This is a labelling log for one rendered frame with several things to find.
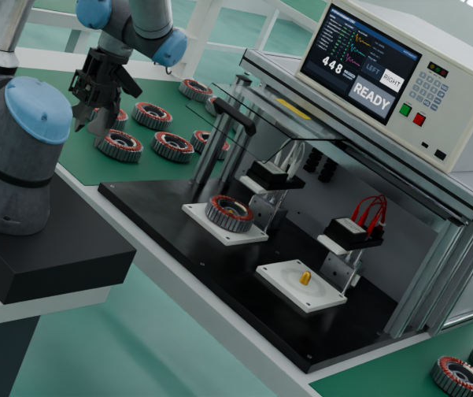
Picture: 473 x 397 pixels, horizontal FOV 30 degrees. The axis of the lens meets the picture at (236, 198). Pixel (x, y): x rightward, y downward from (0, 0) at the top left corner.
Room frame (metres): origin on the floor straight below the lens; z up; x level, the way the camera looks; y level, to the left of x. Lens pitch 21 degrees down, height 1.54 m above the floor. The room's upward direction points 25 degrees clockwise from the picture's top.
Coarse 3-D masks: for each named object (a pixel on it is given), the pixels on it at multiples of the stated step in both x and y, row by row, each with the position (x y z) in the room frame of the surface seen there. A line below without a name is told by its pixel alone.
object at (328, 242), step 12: (336, 228) 1.75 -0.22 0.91; (348, 228) 1.74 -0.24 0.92; (360, 228) 1.77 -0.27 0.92; (324, 240) 1.73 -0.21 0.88; (336, 240) 1.74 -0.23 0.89; (348, 240) 1.73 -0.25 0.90; (360, 240) 1.76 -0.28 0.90; (372, 240) 1.80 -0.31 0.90; (336, 252) 1.71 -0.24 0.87; (348, 252) 1.74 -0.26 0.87; (360, 252) 1.81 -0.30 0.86
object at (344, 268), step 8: (328, 256) 1.82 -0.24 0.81; (336, 256) 1.81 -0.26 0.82; (344, 256) 1.83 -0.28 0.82; (328, 264) 1.82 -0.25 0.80; (336, 264) 1.81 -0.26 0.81; (344, 264) 1.80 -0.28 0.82; (352, 264) 1.81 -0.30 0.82; (328, 272) 1.81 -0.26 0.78; (336, 272) 1.80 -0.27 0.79; (344, 272) 1.79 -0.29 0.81; (352, 272) 1.78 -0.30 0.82; (360, 272) 1.81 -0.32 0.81; (336, 280) 1.80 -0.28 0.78; (344, 280) 1.79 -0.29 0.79
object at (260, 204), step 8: (256, 200) 1.95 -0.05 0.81; (264, 200) 1.94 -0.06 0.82; (256, 208) 1.94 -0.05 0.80; (264, 208) 1.93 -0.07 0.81; (272, 208) 1.92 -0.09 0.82; (280, 208) 1.94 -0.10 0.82; (256, 216) 1.94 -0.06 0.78; (264, 216) 1.93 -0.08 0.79; (280, 216) 1.94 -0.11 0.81; (264, 224) 1.92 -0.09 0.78; (272, 224) 1.92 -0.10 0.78; (280, 224) 1.95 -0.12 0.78
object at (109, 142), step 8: (112, 136) 2.03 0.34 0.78; (120, 136) 2.04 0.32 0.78; (128, 136) 2.05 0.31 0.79; (104, 144) 1.96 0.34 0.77; (112, 144) 1.96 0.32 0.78; (120, 144) 2.00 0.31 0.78; (128, 144) 2.04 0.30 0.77; (136, 144) 2.03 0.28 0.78; (104, 152) 1.96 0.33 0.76; (112, 152) 1.96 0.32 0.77; (120, 152) 1.96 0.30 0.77; (128, 152) 1.97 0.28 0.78; (136, 152) 1.99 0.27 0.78; (120, 160) 1.97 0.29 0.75; (128, 160) 1.97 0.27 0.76; (136, 160) 2.00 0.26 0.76
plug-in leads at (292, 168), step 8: (296, 144) 1.95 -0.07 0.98; (304, 144) 1.96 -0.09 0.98; (280, 152) 1.95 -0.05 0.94; (296, 152) 1.98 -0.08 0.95; (304, 152) 1.96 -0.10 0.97; (288, 160) 1.97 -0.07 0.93; (280, 168) 1.93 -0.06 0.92; (288, 168) 1.98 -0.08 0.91; (296, 168) 1.95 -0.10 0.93; (288, 176) 1.92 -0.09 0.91
